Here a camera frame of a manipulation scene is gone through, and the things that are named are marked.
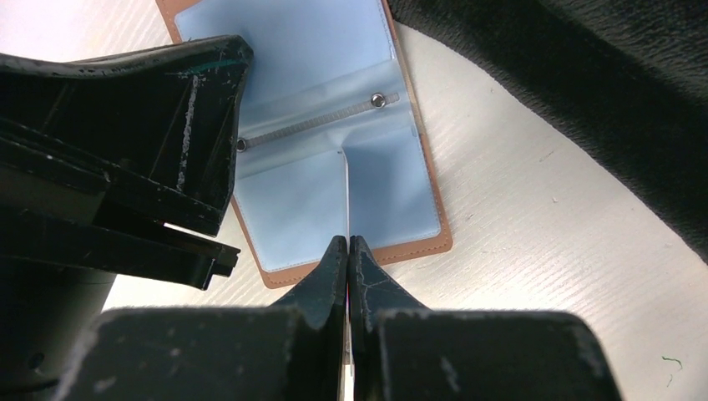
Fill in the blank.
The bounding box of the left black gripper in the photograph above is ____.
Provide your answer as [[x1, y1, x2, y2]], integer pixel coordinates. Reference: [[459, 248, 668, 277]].
[[1, 133, 239, 396]]

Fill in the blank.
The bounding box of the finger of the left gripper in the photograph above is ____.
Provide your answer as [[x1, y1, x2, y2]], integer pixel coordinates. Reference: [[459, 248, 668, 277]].
[[1, 35, 254, 236]]

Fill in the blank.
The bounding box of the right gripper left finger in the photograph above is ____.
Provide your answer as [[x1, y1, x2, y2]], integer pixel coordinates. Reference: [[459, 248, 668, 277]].
[[54, 236, 348, 400]]

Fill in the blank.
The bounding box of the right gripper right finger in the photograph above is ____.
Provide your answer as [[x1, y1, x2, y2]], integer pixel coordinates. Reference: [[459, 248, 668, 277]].
[[349, 236, 621, 400]]

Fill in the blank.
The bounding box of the white credit card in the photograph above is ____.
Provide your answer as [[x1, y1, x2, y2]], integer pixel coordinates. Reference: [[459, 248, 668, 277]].
[[338, 149, 354, 400]]

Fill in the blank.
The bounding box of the tan leather card holder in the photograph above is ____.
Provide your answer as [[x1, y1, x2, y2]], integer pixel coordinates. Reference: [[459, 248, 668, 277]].
[[157, 1, 453, 288]]

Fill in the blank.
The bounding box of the black floral plush blanket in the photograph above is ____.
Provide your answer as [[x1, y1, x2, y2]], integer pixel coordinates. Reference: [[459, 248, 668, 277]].
[[389, 1, 707, 258]]

